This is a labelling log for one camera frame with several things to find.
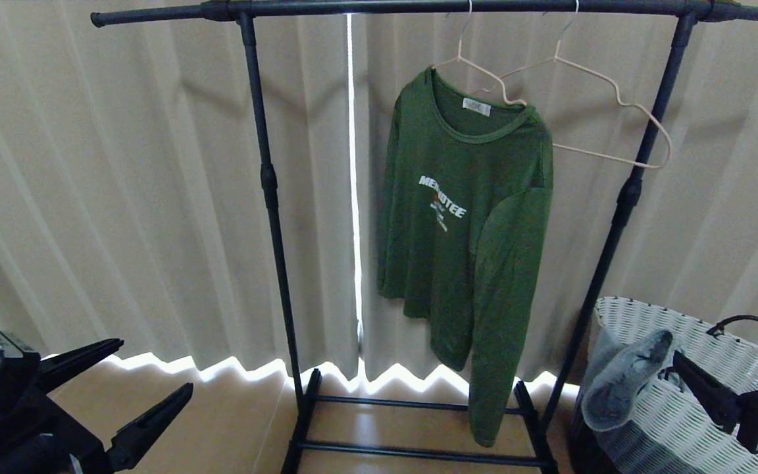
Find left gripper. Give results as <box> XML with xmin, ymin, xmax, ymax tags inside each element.
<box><xmin>0</xmin><ymin>338</ymin><xmax>194</xmax><ymax>474</ymax></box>

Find pale grey garment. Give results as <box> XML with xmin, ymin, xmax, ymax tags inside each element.
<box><xmin>582</xmin><ymin>329</ymin><xmax>682</xmax><ymax>432</ymax></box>

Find pink clothes hanger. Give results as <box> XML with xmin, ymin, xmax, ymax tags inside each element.
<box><xmin>471</xmin><ymin>0</ymin><xmax>672</xmax><ymax>170</ymax></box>
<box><xmin>430</xmin><ymin>0</ymin><xmax>530</xmax><ymax>107</ymax></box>

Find green printed shirt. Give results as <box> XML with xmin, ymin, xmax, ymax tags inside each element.
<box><xmin>377</xmin><ymin>66</ymin><xmax>555</xmax><ymax>448</ymax></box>

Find white laundry basket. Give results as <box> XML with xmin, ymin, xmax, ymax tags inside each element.
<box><xmin>567</xmin><ymin>296</ymin><xmax>758</xmax><ymax>474</ymax></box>

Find black clothes rack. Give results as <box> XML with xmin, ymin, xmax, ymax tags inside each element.
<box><xmin>89</xmin><ymin>0</ymin><xmax>758</xmax><ymax>474</ymax></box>

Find beige curtain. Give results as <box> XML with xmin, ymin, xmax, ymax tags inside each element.
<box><xmin>0</xmin><ymin>0</ymin><xmax>758</xmax><ymax>386</ymax></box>

